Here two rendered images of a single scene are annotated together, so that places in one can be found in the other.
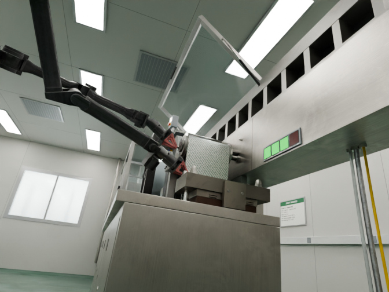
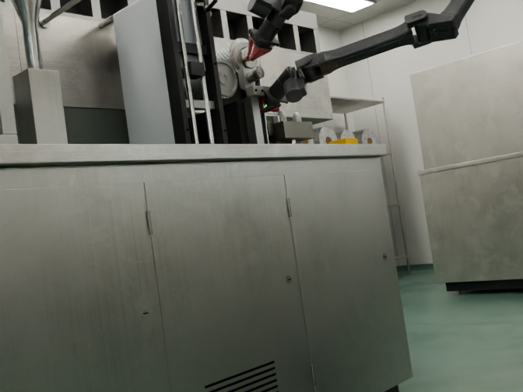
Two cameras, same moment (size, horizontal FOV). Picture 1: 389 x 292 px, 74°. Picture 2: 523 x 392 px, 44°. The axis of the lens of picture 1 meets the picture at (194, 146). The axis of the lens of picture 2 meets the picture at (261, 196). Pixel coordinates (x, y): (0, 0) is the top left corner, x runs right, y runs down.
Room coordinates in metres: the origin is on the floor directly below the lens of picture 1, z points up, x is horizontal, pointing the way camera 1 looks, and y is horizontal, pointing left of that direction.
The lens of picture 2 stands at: (2.35, 1.93, 0.67)
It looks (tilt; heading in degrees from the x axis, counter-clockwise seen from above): 3 degrees up; 240
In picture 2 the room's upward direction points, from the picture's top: 8 degrees counter-clockwise
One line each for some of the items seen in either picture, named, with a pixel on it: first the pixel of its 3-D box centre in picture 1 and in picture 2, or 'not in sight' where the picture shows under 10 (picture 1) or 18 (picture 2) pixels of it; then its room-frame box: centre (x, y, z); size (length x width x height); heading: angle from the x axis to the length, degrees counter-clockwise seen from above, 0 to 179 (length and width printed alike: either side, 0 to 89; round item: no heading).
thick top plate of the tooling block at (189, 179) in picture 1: (221, 190); (258, 140); (1.15, -0.15, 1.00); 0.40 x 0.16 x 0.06; 107
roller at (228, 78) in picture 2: not in sight; (199, 87); (1.43, -0.02, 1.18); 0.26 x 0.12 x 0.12; 107
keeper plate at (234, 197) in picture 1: (234, 195); not in sight; (1.07, -0.19, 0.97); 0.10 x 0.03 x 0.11; 107
